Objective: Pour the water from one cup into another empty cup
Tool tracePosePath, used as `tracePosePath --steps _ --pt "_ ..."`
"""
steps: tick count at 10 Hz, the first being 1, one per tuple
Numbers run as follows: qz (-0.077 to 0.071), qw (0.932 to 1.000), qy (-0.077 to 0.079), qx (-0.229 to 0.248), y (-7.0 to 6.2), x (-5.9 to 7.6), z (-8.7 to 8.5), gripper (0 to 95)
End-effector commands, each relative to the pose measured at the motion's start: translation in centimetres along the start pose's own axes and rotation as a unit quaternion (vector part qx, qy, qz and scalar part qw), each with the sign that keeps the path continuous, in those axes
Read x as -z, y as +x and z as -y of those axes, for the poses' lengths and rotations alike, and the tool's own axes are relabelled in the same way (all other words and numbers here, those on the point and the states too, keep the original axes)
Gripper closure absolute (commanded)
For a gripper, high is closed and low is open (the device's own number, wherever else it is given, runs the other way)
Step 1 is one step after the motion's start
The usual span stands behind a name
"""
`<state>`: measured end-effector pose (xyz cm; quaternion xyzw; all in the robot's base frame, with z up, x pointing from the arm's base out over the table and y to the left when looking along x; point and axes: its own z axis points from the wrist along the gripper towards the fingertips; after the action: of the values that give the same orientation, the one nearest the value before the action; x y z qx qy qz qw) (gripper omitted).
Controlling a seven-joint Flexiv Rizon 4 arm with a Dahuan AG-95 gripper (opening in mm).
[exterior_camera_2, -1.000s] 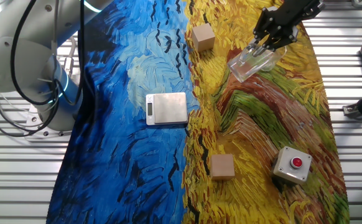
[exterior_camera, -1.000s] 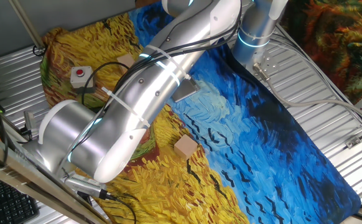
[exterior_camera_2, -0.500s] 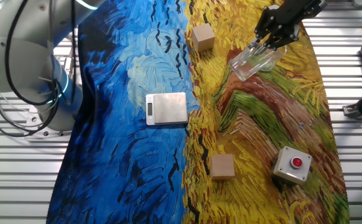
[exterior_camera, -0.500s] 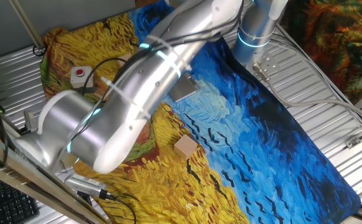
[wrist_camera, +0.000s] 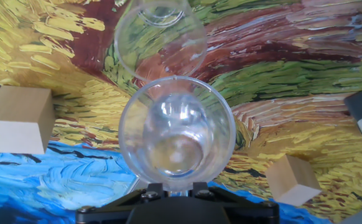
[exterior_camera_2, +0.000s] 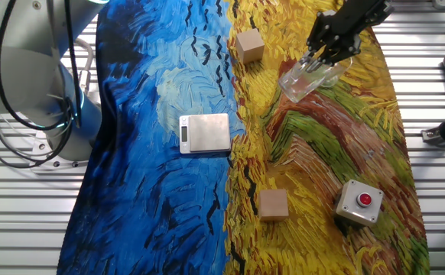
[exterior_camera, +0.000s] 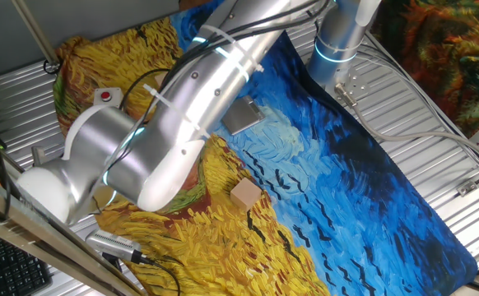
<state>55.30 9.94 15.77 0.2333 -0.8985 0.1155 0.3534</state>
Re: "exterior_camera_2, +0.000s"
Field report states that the grey box with red button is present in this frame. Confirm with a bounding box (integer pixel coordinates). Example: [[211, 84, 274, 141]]
[[331, 179, 385, 228]]

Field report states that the clear plastic cup with water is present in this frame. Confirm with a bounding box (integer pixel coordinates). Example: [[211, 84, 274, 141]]
[[278, 55, 342, 104]]

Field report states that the silver digital kitchen scale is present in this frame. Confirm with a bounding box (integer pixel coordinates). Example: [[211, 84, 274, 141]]
[[179, 113, 232, 155]]

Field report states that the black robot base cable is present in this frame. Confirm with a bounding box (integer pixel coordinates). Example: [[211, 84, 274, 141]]
[[0, 112, 74, 170]]

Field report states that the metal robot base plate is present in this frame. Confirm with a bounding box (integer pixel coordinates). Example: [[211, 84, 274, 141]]
[[27, 129, 93, 173]]

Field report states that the light wooden cube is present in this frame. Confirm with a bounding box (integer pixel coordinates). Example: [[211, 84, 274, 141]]
[[235, 28, 266, 65], [258, 188, 290, 222]]

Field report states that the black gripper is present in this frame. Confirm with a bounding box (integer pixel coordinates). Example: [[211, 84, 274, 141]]
[[305, 0, 395, 66]]

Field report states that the empty clear plastic cup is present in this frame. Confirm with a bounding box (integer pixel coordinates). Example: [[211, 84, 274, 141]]
[[321, 53, 354, 88]]

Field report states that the grey hose with metal connector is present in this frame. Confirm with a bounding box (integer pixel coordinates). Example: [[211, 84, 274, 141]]
[[73, 37, 96, 95]]

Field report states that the Van Gogh painting print cloth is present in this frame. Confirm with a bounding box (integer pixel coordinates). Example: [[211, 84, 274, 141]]
[[56, 0, 432, 275]]

